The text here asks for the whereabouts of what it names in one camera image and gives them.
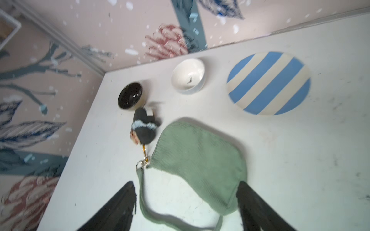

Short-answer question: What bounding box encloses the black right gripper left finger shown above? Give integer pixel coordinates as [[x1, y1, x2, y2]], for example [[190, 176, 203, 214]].
[[79, 181, 136, 231]]

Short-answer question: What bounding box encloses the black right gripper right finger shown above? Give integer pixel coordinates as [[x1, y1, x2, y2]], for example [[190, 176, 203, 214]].
[[236, 181, 296, 231]]

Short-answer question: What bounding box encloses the green corduroy bag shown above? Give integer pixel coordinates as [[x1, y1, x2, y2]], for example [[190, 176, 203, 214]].
[[136, 120, 247, 231]]

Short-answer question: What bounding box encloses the plush doll keychain decoration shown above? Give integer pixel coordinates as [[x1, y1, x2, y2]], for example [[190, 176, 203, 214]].
[[130, 107, 160, 168]]

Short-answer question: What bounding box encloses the black glazed bowl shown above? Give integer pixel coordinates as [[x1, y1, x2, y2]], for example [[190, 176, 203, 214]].
[[118, 82, 146, 111]]

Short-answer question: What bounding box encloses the blue striped plate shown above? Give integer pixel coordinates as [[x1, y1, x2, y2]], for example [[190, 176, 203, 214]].
[[226, 52, 311, 116]]

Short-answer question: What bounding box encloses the white ceramic bowl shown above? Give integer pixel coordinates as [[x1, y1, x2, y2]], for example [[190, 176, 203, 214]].
[[171, 58, 206, 95]]

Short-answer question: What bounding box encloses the white wire rack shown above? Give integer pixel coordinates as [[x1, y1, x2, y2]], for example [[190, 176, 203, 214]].
[[0, 10, 22, 50]]

